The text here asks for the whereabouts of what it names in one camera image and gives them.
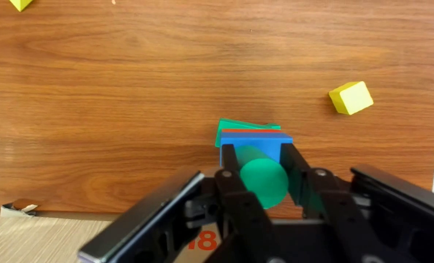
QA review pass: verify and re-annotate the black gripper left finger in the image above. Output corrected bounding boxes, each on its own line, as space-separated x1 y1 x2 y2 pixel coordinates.
213 143 277 263

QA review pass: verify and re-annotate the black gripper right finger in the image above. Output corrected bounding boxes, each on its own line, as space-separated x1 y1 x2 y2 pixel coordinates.
279 142 374 263

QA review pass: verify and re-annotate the green cylinder block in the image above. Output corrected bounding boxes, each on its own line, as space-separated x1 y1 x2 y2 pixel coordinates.
233 145 290 212

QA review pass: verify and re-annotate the blue block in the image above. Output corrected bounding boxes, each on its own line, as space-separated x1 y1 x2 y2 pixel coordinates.
217 132 295 170

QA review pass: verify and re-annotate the small brown white object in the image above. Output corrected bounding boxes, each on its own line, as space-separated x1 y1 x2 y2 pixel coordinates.
0 197 40 219

